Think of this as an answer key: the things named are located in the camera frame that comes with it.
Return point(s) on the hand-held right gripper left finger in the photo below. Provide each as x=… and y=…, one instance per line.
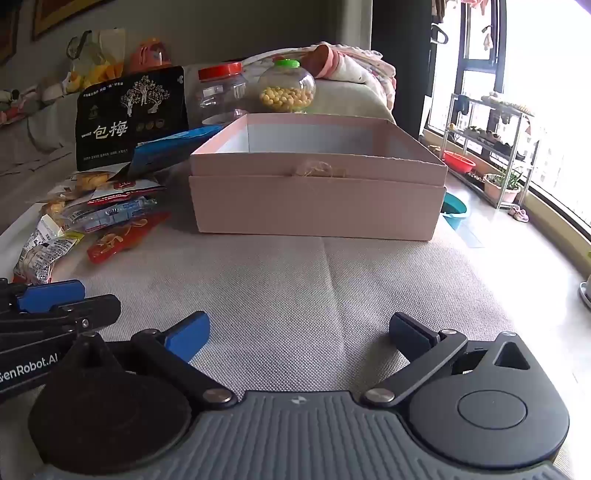
x=187, y=336

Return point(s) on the teal plastic basin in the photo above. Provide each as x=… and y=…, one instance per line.
x=455, y=212

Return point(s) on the white pot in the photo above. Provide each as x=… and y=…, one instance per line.
x=586, y=290

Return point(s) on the green candy dispenser yellow balls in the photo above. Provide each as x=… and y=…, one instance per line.
x=286, y=90

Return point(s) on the hanging clothes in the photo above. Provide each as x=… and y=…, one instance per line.
x=461, y=18

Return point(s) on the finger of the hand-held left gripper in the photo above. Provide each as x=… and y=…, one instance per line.
x=87, y=311
x=51, y=294

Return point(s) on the framed wall picture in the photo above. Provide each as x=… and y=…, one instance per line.
x=60, y=14

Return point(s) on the red plastic basin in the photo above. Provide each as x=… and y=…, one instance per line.
x=459, y=161

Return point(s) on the pink slippers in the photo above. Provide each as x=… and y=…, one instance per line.
x=519, y=214

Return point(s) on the yellow snack packet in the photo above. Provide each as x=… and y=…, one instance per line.
x=92, y=180

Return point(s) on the clear jar with red lid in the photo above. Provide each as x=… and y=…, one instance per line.
x=224, y=94

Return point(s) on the blue clear snack packet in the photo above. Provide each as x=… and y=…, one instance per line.
x=108, y=214

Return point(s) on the white and red snack packet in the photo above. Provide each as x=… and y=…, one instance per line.
x=129, y=189

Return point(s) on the beige woven cloth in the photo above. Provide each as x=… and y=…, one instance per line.
x=300, y=286

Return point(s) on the pink cardboard box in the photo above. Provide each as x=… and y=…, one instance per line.
x=318, y=203

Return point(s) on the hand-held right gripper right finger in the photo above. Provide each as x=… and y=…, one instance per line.
x=408, y=336

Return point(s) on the metal plant rack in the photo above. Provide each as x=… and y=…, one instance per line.
x=494, y=134

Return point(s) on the potted plant in pink pot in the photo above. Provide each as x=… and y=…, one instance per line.
x=501, y=187

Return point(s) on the red clear snack packet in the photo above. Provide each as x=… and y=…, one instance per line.
x=124, y=237

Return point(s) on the orange toy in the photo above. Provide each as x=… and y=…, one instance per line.
x=150, y=55

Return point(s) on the floral blanket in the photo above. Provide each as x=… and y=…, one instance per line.
x=369, y=78

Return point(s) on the white printed snack packet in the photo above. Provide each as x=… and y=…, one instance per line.
x=44, y=254

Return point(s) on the black tree print snack bag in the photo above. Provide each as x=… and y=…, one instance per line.
x=129, y=115

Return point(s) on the pink rolled towel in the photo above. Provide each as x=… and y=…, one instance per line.
x=330, y=60

